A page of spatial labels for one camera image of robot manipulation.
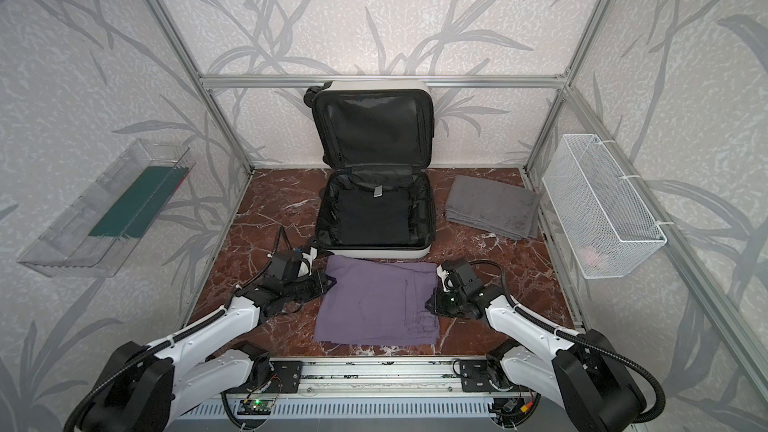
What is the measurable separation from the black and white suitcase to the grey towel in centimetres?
12

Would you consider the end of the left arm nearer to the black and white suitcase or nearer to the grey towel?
the black and white suitcase

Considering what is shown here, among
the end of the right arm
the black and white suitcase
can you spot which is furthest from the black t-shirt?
the end of the right arm

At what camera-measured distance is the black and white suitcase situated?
0.91 m

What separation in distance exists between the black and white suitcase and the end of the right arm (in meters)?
0.18

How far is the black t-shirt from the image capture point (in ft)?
3.24

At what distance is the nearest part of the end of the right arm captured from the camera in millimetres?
630

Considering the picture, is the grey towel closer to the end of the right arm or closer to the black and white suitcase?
the black and white suitcase

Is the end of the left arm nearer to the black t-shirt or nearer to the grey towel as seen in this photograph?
the black t-shirt
